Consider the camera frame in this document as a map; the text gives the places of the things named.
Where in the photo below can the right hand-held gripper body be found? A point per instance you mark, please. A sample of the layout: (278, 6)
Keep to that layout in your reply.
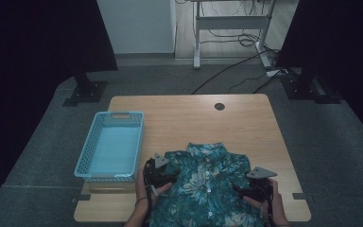
(260, 190)

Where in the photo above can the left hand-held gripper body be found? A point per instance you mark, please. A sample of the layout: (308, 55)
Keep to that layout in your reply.
(156, 176)

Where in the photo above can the teal floral shirt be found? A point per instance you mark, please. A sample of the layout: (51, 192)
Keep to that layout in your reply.
(204, 189)

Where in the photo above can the light blue plastic basket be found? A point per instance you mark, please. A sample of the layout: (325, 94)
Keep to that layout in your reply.
(113, 148)

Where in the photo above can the person's left hand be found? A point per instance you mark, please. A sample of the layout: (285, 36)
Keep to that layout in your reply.
(140, 195)

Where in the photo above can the person's right hand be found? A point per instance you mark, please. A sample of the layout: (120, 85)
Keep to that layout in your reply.
(279, 208)

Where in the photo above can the black wrist band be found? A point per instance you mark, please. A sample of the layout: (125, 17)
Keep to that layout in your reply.
(141, 199)

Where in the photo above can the black tape strip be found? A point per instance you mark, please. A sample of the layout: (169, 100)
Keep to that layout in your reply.
(82, 197)
(300, 196)

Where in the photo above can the black round table grommet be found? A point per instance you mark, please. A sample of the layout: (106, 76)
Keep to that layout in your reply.
(219, 106)

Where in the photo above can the black stand base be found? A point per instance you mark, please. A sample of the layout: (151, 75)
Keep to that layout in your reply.
(299, 88)
(88, 91)

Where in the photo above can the white power strip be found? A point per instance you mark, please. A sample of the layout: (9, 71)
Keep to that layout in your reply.
(274, 73)

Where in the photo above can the black curtain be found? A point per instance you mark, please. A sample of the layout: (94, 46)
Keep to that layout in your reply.
(28, 63)
(343, 47)

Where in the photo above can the white metal desk frame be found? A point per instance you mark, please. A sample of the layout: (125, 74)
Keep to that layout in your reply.
(231, 22)

